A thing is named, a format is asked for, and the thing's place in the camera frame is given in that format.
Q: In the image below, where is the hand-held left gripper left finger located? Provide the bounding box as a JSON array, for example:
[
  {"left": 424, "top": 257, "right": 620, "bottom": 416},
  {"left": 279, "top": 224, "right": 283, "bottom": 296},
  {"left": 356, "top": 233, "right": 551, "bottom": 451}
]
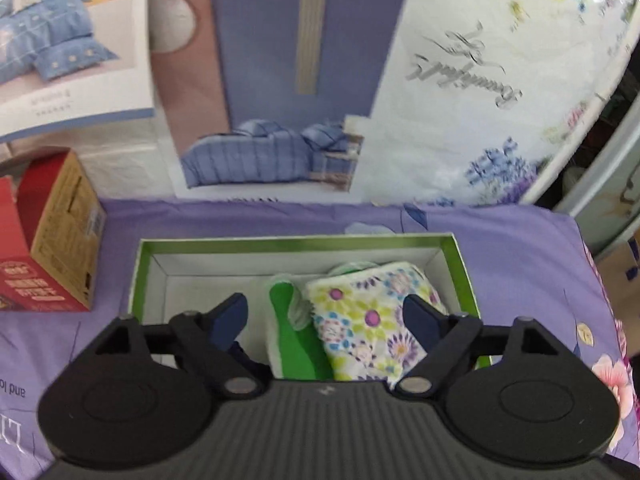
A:
[{"left": 94, "top": 293, "right": 267, "bottom": 400}]

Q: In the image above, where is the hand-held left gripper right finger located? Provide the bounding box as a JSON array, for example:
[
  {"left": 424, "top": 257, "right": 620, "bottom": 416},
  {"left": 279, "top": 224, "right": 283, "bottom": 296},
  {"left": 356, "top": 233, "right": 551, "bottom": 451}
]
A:
[{"left": 397, "top": 295, "right": 557, "bottom": 397}]

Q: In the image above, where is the floral print cloth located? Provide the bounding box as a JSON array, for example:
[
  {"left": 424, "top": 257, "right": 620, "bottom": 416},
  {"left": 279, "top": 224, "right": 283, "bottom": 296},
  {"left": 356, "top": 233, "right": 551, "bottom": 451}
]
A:
[{"left": 305, "top": 262, "right": 449, "bottom": 384}]

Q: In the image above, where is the green and white cloth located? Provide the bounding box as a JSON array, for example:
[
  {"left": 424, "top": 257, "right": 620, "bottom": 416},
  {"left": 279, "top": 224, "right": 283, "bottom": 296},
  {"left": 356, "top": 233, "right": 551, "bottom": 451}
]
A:
[{"left": 263, "top": 275, "right": 334, "bottom": 381}]

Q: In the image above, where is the green-rimmed cardboard box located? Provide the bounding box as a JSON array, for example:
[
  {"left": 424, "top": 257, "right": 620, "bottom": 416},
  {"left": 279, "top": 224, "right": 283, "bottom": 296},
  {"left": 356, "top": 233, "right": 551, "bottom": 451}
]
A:
[{"left": 127, "top": 232, "right": 494, "bottom": 377}]

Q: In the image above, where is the purple floral bedsheet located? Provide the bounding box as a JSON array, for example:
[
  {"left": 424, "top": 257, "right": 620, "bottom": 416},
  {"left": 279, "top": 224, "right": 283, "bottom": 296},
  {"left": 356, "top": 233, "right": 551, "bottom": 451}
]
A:
[{"left": 0, "top": 197, "right": 640, "bottom": 480}]

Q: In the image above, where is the large floral bedding package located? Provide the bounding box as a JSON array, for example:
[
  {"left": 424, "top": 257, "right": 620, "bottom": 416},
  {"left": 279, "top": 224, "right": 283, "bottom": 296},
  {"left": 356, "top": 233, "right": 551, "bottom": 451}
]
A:
[{"left": 75, "top": 0, "right": 640, "bottom": 207}]

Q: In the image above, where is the brown cardboard box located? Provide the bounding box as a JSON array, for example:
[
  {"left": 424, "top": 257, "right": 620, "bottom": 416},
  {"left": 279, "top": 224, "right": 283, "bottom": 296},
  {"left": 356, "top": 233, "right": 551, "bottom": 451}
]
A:
[{"left": 594, "top": 237, "right": 640, "bottom": 313}]

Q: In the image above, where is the red carton box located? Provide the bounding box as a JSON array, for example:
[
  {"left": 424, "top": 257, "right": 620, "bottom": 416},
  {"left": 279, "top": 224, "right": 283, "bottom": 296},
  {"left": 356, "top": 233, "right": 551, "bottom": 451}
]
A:
[{"left": 0, "top": 146, "right": 108, "bottom": 312}]

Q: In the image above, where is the bedding package with blue pillows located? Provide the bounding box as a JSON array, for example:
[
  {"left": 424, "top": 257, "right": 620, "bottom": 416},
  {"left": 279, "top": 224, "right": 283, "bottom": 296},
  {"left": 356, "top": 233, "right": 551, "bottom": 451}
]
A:
[{"left": 0, "top": 0, "right": 156, "bottom": 144}]

